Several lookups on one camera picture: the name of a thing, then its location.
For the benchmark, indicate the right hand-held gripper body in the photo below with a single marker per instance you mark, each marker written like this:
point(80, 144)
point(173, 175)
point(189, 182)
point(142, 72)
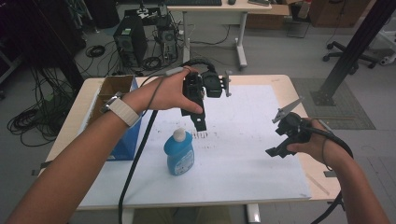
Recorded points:
point(294, 127)

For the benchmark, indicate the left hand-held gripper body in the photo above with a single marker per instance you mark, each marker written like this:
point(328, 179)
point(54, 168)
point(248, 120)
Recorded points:
point(213, 84)

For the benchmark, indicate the blue dish soap bottle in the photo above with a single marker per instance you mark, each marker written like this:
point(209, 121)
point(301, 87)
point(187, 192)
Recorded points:
point(180, 155)

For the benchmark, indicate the blue cardboard box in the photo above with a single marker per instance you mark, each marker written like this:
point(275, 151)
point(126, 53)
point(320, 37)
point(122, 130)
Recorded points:
point(127, 143)

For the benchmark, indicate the person's right hand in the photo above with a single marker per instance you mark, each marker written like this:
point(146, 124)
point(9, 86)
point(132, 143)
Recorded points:
point(317, 146)

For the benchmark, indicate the person's left hand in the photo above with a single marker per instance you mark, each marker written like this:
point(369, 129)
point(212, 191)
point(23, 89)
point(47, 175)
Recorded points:
point(162, 93)

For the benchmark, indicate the white foam mat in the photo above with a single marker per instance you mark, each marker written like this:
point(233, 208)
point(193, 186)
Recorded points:
point(243, 155)

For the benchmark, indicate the grey floor mat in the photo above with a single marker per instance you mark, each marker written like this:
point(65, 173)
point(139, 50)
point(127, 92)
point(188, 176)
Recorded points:
point(345, 112)

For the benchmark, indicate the grey tape strip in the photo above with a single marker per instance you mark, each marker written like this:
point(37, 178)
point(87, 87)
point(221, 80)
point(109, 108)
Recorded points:
point(329, 174)

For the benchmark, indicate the open computer case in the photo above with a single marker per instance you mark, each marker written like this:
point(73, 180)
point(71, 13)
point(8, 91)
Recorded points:
point(168, 43)

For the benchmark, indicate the white legged desk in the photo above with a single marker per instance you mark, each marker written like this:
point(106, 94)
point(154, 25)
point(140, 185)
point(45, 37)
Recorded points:
point(214, 18)

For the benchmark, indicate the white table leg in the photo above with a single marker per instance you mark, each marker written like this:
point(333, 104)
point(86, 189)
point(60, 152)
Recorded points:
point(127, 216)
point(252, 214)

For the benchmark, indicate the beige band wristwatch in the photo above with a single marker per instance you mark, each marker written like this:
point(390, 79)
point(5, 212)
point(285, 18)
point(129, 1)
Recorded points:
point(124, 110)

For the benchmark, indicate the black keyboard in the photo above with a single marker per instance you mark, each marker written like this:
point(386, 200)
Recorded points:
point(193, 2)

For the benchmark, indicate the black computer mouse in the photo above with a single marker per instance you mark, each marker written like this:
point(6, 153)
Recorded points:
point(232, 2)

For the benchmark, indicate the brown cardboard box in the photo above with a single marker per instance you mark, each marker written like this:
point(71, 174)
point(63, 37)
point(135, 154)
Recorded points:
point(267, 17)

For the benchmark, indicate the black office chair base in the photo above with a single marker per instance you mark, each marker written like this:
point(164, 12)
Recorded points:
point(348, 54)

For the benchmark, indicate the black computer tower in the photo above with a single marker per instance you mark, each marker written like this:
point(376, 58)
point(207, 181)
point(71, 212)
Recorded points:
point(130, 40)

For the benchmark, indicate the wooden cabinet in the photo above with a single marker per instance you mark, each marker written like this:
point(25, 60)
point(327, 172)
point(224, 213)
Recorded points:
point(339, 12)

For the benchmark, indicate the black curtain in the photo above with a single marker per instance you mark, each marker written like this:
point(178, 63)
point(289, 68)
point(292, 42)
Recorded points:
point(37, 34)

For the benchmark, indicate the black metal post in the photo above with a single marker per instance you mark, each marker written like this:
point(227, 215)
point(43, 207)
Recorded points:
point(351, 53)

